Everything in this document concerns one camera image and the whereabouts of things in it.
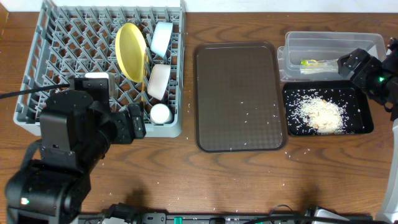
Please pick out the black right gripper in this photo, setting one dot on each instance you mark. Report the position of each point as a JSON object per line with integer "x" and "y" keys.
{"x": 371, "y": 63}

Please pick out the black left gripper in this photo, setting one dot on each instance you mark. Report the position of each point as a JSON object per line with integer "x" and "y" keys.
{"x": 136, "y": 121}

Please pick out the green white snack wrapper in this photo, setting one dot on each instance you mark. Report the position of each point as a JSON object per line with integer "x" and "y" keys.
{"x": 319, "y": 63}

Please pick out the white paper cup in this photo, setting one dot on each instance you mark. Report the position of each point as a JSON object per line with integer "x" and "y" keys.
{"x": 160, "y": 114}

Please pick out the white bowl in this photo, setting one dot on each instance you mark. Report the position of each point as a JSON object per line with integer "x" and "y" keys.
{"x": 158, "y": 80}

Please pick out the wooden chopstick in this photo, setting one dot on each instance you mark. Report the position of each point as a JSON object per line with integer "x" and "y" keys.
{"x": 143, "y": 84}

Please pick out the yellow plate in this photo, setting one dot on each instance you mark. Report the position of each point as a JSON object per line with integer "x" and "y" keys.
{"x": 130, "y": 48}

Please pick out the light blue bowl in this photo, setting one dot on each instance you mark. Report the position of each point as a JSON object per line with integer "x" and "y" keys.
{"x": 161, "y": 38}

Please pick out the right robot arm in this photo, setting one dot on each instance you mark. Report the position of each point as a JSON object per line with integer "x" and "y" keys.
{"x": 387, "y": 97}

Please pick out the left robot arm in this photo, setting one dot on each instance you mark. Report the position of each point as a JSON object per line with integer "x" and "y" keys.
{"x": 77, "y": 129}

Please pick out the pile of rice waste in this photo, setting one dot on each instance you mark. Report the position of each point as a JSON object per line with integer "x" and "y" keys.
{"x": 321, "y": 116}

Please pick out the black waste tray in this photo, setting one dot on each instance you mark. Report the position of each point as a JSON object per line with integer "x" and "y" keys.
{"x": 343, "y": 93}

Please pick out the clear plastic bin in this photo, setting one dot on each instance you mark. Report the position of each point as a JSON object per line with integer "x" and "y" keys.
{"x": 301, "y": 45}

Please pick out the grey dish rack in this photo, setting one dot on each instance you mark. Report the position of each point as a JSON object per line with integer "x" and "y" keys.
{"x": 71, "y": 41}

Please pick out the brown serving tray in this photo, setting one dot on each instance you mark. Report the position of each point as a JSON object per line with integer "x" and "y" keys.
{"x": 238, "y": 98}

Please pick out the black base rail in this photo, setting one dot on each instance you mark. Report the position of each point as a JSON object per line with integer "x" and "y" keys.
{"x": 122, "y": 213}

